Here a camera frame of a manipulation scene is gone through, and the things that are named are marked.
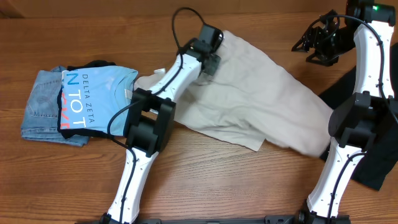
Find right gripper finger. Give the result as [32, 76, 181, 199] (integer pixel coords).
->
[306, 52, 331, 66]
[292, 36, 311, 52]

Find beige khaki shorts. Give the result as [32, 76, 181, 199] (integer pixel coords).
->
[133, 30, 334, 159]

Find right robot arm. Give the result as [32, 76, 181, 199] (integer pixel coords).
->
[285, 1, 397, 223]

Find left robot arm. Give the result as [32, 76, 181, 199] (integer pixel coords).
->
[100, 24, 224, 223]

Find folded blue denim jeans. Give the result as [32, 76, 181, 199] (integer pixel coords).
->
[21, 66, 89, 147]

